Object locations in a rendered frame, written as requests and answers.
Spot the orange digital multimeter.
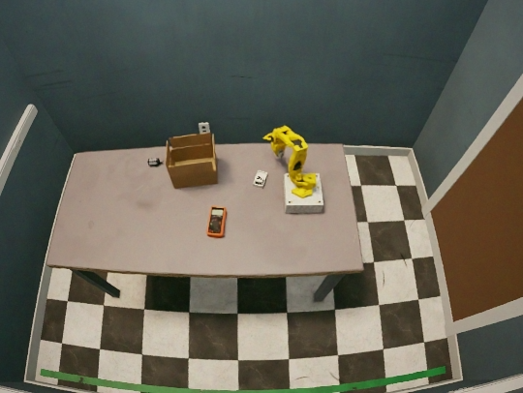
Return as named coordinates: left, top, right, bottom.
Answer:
left=206, top=206, right=227, bottom=238

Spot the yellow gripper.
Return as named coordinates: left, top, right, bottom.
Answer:
left=264, top=134, right=287, bottom=156

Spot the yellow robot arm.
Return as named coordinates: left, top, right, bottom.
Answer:
left=270, top=126, right=316, bottom=198

